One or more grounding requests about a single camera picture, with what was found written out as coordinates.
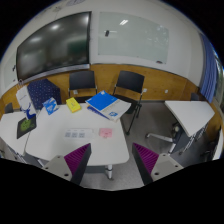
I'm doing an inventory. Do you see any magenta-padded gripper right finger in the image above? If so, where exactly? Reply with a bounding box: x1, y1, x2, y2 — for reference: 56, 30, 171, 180
131, 142, 184, 186

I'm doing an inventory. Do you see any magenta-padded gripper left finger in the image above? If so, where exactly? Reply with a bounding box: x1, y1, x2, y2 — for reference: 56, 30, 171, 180
41, 143, 93, 186

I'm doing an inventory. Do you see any pink charger block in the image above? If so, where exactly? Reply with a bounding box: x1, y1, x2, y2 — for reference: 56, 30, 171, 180
98, 127, 114, 139

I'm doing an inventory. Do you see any yellow box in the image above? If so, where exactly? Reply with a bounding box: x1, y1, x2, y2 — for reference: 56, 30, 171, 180
65, 96, 82, 114

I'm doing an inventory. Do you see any white and blue book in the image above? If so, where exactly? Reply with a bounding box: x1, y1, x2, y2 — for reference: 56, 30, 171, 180
87, 98, 132, 122

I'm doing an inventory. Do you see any black mouse pad green print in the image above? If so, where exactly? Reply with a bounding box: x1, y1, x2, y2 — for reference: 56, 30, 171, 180
16, 114, 38, 140

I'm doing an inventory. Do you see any blue tissue box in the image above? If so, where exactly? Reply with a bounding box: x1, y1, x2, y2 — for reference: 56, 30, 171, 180
42, 96, 60, 116

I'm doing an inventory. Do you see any white side table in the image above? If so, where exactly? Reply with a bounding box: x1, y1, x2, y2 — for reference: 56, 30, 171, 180
145, 100, 216, 156

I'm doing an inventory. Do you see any blue notebook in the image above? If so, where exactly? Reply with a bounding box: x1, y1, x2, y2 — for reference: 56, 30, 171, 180
85, 90, 119, 111

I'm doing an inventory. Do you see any dark blue dotted chair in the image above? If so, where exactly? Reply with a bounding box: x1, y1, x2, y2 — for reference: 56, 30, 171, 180
27, 78, 63, 111

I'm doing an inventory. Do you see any white bag with blue deer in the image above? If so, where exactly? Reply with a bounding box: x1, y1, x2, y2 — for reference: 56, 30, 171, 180
15, 79, 38, 120

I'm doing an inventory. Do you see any black chair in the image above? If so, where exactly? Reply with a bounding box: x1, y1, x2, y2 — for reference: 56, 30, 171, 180
112, 70, 146, 136
67, 70, 99, 103

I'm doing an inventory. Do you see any dark grey chair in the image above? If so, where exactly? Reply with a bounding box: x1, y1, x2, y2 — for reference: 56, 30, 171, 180
3, 102, 15, 114

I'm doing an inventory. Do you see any blue curtain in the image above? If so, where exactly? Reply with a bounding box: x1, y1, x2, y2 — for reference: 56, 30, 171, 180
199, 33, 218, 104

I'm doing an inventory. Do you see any glass whiteboard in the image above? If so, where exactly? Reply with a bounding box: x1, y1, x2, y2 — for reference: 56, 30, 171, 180
97, 11, 170, 65

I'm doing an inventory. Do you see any large black wall display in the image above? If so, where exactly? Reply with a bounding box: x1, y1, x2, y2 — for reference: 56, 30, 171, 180
15, 11, 92, 81

